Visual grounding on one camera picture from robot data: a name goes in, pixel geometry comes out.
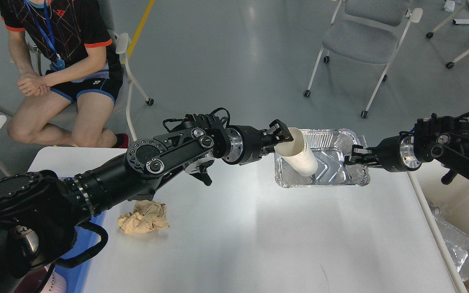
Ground blue plastic tray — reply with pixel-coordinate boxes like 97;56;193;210
53;212;107;293

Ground grey chair right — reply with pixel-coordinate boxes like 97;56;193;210
303;0;423;118

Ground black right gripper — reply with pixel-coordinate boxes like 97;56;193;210
344;136;422;172

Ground person in patterned shirt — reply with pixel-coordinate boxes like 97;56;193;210
0;0;129;148

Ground white plastic bin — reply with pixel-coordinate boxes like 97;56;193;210
409;161;469;292

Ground crumpled brown paper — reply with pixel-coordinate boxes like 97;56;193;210
117;200;170;234

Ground grey chair left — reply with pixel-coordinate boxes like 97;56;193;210
27;0;154;140

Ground pink mug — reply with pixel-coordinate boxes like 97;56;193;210
37;265;68;293

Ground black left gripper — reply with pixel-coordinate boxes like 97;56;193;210
222;119;294;165

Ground foil trays in bin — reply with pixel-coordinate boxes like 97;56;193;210
427;200;469;282

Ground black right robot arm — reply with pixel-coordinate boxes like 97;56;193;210
344;112;469;185

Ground white paper cup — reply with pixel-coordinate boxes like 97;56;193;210
275;127;318;177

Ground aluminium foil tray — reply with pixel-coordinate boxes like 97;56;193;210
275;128;370;188

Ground grey chair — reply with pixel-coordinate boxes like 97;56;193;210
303;0;423;118
27;0;154;140

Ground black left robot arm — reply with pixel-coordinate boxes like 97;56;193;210
0;111;294;293

